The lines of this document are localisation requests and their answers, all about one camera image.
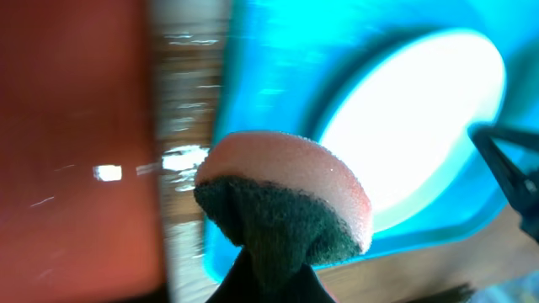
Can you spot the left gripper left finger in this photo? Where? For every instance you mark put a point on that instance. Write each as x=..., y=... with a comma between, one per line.
x=242, y=283

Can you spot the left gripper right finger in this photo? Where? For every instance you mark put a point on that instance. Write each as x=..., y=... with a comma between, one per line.
x=305, y=287

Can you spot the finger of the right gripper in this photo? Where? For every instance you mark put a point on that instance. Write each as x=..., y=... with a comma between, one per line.
x=519, y=188

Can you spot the red and black tray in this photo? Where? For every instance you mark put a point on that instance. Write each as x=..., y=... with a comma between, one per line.
x=79, y=213

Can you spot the blue plastic tray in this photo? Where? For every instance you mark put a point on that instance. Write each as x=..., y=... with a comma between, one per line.
x=287, y=60

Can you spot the light blue plate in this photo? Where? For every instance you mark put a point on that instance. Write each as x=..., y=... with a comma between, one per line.
x=401, y=123

